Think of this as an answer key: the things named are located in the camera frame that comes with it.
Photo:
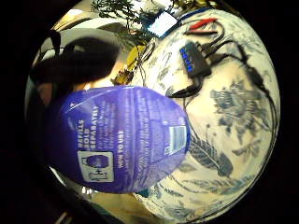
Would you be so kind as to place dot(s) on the purple refill container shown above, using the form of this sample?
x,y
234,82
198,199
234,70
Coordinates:
x,y
124,137

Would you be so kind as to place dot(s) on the small brown object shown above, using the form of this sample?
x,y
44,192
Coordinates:
x,y
123,77

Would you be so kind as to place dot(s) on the yellow object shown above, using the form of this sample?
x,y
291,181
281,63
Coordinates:
x,y
135,56

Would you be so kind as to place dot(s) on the green leafy plant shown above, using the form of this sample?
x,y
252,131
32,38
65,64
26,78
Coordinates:
x,y
124,12

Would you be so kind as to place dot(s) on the black hub with blue lights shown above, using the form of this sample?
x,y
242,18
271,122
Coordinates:
x,y
195,59

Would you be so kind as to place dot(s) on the dark red clip lead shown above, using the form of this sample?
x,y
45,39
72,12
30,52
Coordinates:
x,y
199,31

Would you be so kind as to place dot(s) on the blue floral tablecloth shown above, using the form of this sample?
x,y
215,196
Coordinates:
x,y
224,133

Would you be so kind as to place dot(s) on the white panel with blue frame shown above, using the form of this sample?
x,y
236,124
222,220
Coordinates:
x,y
162,24

